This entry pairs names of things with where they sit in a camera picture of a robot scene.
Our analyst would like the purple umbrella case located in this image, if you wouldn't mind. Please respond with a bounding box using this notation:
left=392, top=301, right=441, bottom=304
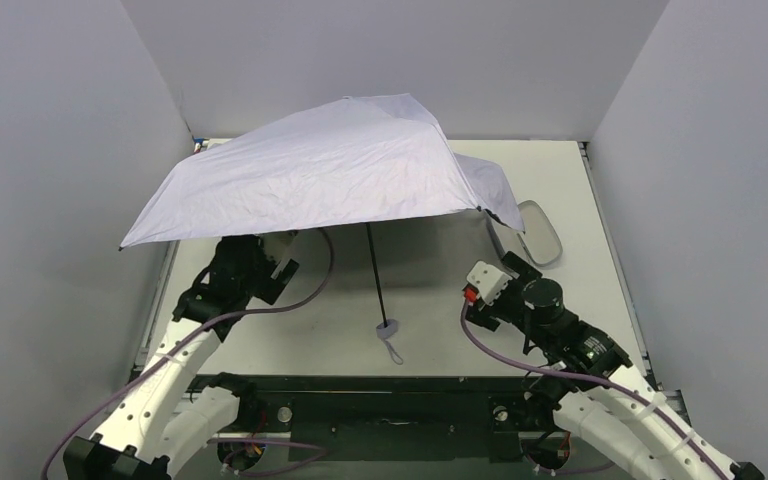
left=485, top=200, right=563, bottom=268

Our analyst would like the purple umbrella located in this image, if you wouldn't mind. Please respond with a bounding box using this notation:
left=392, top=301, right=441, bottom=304
left=118, top=93, right=526, bottom=366

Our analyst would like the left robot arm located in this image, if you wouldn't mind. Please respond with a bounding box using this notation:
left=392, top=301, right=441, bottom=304
left=63, top=232, right=298, bottom=479

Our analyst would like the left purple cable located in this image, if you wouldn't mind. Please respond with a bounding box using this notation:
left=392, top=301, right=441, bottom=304
left=40, top=228, right=336, bottom=480

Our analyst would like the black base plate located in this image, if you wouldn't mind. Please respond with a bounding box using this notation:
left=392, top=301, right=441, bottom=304
left=184, top=373, right=570, bottom=465

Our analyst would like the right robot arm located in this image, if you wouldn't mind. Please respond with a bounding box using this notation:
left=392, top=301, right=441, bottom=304
left=460, top=252, right=764, bottom=479

